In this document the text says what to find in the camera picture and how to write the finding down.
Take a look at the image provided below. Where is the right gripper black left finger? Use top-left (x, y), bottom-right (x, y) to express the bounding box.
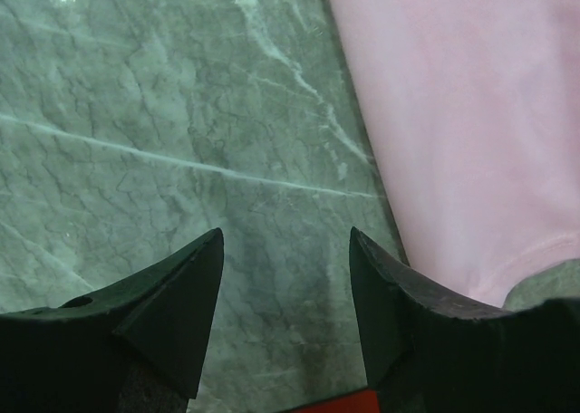
top-left (1, 228), bottom-right (224, 412)

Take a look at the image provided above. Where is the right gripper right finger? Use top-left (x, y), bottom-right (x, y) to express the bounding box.
top-left (349, 229), bottom-right (579, 412)

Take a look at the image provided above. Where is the pink t shirt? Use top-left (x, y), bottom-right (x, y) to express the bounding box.
top-left (330, 0), bottom-right (579, 306)

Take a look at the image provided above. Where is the red plastic bin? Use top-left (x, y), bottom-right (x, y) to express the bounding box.
top-left (292, 389), bottom-right (380, 413)

